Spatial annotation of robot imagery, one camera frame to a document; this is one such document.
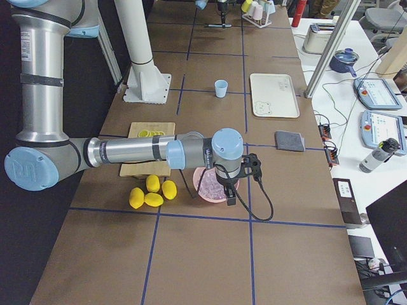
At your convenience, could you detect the light blue plastic cup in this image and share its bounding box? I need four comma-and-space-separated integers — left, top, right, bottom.
214, 79, 228, 98

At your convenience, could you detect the white pillar with base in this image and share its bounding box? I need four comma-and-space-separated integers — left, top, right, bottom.
114, 0, 172, 104

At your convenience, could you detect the grey folded cloth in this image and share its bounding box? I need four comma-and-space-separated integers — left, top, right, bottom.
275, 130, 305, 152

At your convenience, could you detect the pink bowl of ice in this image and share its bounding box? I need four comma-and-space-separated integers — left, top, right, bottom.
193, 167, 226, 203

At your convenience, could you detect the blue pot with lid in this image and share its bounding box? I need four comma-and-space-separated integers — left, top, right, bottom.
329, 48, 359, 78

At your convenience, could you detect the aluminium frame post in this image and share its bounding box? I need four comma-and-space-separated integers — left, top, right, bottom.
304, 0, 361, 98

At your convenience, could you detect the cup rack with cups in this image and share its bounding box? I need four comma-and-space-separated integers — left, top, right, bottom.
241, 0, 276, 29

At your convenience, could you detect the steel muddler black tip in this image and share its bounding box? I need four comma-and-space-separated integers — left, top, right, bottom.
205, 24, 232, 29

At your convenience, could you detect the grey water bottle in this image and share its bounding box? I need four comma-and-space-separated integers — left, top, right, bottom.
359, 138, 400, 173

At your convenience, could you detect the black monitor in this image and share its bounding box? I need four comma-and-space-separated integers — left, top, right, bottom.
361, 182, 406, 290

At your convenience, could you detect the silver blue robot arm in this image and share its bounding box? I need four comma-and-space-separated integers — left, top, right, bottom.
195, 0, 231, 29
4, 1, 262, 205

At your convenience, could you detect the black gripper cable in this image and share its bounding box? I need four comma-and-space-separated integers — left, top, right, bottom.
179, 163, 275, 222

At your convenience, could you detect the bamboo cutting board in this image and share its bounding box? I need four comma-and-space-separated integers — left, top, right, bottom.
120, 122, 176, 177

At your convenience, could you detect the black box with label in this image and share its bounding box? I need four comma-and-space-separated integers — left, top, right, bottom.
333, 178, 362, 226

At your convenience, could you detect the blue teach pendant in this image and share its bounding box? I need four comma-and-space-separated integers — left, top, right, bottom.
360, 110, 406, 155
354, 78, 403, 111

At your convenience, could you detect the cream bear tray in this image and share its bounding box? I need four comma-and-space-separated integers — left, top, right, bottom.
249, 73, 300, 118

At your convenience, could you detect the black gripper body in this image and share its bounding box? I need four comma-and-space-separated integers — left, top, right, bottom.
217, 1, 228, 16
213, 152, 262, 191

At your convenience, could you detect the lemon slices row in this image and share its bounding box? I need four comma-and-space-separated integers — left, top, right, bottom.
137, 129, 165, 138

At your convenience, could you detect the yellow lemon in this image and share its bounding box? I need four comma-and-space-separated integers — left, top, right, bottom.
144, 193, 164, 207
146, 175, 161, 193
128, 187, 144, 209
162, 180, 177, 200

